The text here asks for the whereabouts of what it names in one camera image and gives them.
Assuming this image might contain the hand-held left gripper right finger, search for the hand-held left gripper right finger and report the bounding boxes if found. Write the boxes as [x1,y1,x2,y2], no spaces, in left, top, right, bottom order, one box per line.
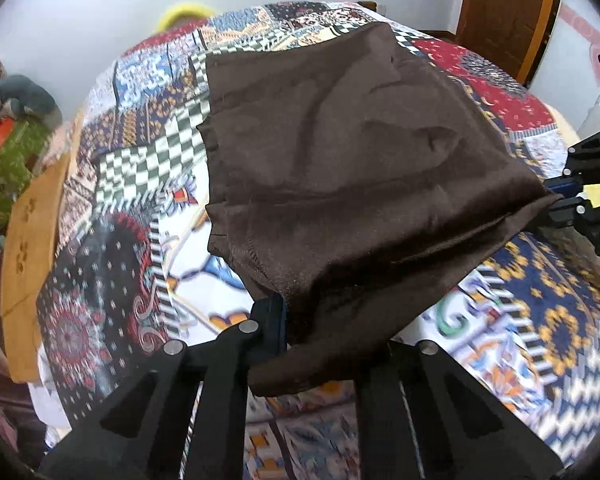
[355,337,566,480]

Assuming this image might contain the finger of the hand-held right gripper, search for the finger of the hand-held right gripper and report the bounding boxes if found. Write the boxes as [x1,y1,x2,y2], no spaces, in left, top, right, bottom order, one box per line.
[535,195,600,258]
[545,127,600,193]

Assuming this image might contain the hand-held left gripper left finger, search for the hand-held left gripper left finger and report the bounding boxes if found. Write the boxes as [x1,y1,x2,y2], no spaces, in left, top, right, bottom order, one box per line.
[40,295,287,480]

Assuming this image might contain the brown shirt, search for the brown shirt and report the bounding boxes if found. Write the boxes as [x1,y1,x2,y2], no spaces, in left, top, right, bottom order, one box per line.
[196,22,561,398]

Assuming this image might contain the wooden door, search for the wooden door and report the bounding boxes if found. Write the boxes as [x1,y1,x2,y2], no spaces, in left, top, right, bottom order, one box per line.
[455,0,566,86]

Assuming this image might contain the patchwork printed blanket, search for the patchwork printed blanket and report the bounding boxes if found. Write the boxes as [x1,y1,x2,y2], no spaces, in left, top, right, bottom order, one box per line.
[35,0,600,480]

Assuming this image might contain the white cloth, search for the white cloth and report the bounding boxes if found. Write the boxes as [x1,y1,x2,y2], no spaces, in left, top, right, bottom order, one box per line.
[30,350,71,431]

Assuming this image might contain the wooden lap board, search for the wooden lap board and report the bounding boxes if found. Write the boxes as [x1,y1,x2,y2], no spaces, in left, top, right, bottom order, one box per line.
[0,110,86,383]

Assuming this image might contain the green storage bag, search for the green storage bag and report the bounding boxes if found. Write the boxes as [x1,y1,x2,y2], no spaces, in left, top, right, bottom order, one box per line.
[0,120,51,233]

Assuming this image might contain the yellow foam tube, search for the yellow foam tube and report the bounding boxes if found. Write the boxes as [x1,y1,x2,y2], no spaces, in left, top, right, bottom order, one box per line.
[157,2,216,31]

